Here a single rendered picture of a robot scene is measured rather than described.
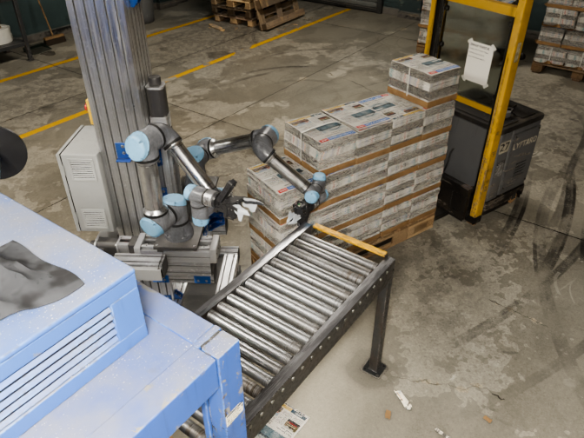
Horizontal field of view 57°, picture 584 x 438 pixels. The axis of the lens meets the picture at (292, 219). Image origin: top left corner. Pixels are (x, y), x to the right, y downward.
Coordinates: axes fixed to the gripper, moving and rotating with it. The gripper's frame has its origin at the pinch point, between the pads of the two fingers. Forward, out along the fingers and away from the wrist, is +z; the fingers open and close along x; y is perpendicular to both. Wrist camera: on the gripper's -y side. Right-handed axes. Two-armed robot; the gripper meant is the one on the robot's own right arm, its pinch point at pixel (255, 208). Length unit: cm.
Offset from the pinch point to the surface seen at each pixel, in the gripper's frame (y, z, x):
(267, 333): 47, 18, 17
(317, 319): 45, 33, 0
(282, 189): 30, -30, -81
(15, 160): -38, -35, 79
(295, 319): 45, 24, 5
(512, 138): 23, 75, -249
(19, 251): -37, 7, 111
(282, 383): 49, 36, 37
